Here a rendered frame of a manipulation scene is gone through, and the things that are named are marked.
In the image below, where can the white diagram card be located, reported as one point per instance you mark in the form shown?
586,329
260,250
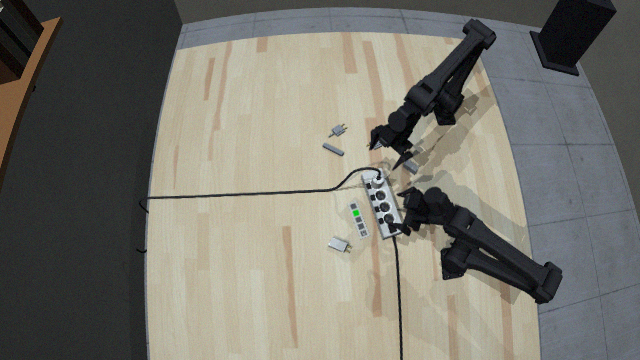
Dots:
358,219

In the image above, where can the white flat plug with two brass pins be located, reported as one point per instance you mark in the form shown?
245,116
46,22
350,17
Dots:
338,245

